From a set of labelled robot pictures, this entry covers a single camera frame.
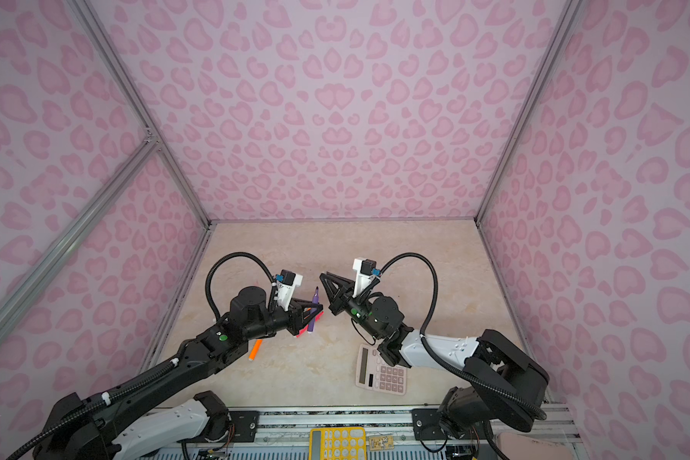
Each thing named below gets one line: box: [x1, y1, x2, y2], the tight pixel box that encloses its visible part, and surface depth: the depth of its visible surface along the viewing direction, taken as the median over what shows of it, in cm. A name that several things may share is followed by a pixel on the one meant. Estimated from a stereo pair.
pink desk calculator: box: [354, 344, 408, 396], surface depth 81 cm
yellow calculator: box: [308, 426, 368, 460], surface depth 71 cm
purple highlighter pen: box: [307, 286, 320, 333], surface depth 75 cm
